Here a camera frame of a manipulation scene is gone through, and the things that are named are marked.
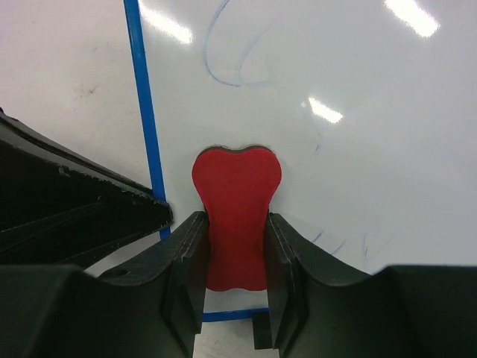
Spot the blue framed whiteboard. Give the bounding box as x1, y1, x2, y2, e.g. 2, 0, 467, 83
123, 0, 477, 324

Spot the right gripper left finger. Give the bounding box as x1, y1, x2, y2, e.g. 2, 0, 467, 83
1, 211, 209, 357

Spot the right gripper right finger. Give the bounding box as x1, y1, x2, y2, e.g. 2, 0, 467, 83
265, 213, 476, 357

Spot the red bone-shaped eraser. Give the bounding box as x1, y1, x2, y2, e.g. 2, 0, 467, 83
192, 145, 282, 292

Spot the left black whiteboard foot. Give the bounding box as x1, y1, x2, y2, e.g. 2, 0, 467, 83
252, 311, 273, 350

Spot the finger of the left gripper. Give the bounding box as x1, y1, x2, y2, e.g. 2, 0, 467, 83
1, 113, 173, 269

